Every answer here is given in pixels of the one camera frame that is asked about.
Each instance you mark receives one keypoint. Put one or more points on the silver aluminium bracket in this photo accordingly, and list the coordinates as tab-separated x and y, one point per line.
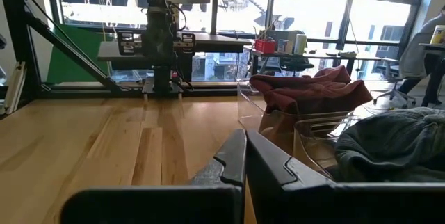
15	88

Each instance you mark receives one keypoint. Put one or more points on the dark navy cap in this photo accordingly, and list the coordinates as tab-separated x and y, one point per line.
389	140

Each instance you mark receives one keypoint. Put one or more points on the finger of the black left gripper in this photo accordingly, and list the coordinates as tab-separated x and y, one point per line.
150	45
164	45

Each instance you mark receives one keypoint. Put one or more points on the person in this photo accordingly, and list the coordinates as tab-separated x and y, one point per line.
413	57

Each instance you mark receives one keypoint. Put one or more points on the black office chair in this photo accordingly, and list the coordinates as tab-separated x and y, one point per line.
295	65

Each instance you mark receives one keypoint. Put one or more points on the black aluminium frame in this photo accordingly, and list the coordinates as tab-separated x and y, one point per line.
17	25

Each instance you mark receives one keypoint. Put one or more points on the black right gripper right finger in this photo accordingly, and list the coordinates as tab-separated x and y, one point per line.
347	203

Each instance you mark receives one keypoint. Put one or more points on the blue white carton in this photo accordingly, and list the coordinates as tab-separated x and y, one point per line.
285	46

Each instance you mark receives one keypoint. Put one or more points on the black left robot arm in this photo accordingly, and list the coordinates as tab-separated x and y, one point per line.
161	74

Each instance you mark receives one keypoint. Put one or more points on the clear plastic bin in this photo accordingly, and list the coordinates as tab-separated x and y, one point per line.
313	147
248	112

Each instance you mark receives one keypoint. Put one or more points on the black monitor pole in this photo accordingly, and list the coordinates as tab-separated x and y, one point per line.
215	8

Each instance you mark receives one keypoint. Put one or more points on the white office chair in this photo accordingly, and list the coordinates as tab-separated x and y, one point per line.
394	95

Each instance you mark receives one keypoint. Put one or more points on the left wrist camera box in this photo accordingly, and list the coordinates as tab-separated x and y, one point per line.
157	17

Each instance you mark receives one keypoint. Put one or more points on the red box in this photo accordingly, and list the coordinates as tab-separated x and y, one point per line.
266	46

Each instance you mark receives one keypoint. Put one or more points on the long office desk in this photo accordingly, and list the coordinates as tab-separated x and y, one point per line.
330	57

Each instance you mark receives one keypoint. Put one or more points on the white paper roll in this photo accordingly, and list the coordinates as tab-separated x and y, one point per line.
300	45

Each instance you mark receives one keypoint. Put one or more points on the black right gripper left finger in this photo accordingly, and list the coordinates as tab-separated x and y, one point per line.
174	206

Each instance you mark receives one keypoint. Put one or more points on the dark table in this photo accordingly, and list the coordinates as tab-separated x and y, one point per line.
434	74

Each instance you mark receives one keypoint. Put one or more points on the yellow canister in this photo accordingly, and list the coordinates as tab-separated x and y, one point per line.
438	36

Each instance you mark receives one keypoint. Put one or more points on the green board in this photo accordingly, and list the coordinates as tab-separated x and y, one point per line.
69	60

